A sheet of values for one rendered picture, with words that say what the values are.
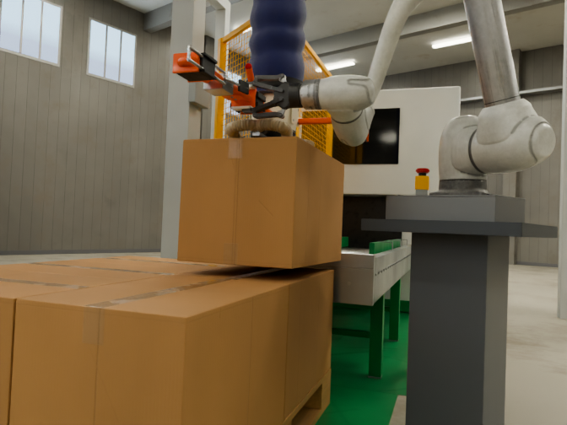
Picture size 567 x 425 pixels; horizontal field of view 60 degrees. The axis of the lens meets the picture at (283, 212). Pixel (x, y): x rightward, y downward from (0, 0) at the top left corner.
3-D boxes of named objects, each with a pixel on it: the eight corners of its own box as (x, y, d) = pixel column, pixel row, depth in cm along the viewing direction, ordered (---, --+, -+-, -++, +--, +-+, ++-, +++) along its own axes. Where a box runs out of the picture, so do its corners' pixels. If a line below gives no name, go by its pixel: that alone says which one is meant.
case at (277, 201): (252, 255, 216) (256, 164, 217) (341, 260, 202) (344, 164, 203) (176, 260, 160) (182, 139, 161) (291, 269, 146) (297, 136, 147)
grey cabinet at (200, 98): (202, 109, 327) (204, 65, 328) (210, 109, 325) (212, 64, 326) (187, 101, 308) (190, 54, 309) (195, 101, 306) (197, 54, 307)
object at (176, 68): (188, 83, 132) (189, 64, 132) (213, 81, 130) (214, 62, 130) (171, 72, 124) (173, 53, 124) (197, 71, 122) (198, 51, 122)
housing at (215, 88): (213, 96, 144) (213, 81, 144) (234, 95, 142) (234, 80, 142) (202, 89, 137) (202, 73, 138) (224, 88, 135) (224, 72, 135)
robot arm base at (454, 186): (497, 198, 174) (497, 183, 174) (485, 196, 156) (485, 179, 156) (445, 198, 184) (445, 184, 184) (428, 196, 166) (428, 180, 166)
